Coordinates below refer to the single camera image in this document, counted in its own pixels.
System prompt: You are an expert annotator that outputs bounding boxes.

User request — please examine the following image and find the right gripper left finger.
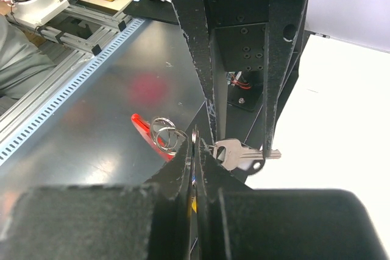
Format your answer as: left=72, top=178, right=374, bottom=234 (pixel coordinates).
left=1, top=142, right=194, bottom=259

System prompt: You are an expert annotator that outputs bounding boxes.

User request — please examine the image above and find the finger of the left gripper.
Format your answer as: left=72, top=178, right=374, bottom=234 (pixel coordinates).
left=171, top=0, right=227, bottom=141
left=262, top=0, right=307, bottom=158

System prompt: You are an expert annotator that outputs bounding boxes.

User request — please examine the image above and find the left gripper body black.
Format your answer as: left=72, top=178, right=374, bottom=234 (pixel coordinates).
left=204, top=0, right=269, bottom=71

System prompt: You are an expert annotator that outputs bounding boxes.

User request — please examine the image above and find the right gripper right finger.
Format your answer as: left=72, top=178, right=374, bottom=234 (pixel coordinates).
left=196, top=139, right=388, bottom=259

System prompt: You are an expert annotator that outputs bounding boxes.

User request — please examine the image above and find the yellow key tag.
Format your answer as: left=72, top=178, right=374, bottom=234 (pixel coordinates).
left=191, top=197, right=197, bottom=213

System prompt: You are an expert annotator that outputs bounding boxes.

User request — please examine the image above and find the silver metal key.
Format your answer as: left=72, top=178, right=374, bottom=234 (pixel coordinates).
left=211, top=138, right=264, bottom=171

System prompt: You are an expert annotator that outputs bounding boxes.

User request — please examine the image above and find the metal key holder red handle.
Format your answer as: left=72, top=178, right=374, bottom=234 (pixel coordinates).
left=131, top=113, right=187, bottom=162

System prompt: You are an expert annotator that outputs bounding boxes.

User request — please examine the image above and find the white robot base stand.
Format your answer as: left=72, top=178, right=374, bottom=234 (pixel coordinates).
left=1, top=0, right=69, bottom=29

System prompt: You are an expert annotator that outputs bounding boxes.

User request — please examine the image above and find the aluminium extrusion frame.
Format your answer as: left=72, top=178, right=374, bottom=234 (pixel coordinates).
left=0, top=0, right=133, bottom=127

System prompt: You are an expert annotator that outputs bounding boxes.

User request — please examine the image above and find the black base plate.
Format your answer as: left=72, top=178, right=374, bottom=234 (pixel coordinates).
left=123, top=0, right=305, bottom=188

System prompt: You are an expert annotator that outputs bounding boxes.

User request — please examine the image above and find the left white cable duct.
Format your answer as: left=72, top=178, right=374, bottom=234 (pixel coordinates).
left=1, top=18, right=145, bottom=164

